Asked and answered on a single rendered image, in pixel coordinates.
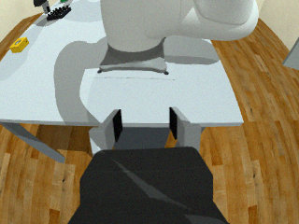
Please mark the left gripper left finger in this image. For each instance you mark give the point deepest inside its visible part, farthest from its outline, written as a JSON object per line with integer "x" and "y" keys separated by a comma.
{"x": 105, "y": 136}

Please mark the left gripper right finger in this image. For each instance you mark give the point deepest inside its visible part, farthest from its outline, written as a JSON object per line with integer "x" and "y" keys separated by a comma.
{"x": 187, "y": 134}

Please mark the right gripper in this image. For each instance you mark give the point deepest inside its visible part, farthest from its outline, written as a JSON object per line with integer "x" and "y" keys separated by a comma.
{"x": 44, "y": 4}

